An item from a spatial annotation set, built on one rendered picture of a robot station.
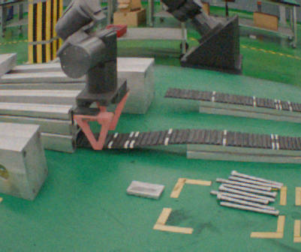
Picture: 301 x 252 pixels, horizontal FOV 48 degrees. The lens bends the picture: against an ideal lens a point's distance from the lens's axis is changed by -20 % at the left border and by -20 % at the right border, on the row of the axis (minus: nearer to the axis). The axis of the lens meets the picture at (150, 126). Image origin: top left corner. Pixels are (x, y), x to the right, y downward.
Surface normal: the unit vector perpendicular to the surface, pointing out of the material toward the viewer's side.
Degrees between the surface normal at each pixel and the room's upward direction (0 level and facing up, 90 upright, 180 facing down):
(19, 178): 90
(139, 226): 0
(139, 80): 90
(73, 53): 90
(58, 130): 90
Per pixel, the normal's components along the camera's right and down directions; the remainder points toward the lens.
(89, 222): -0.02, -0.90
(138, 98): -0.22, 0.43
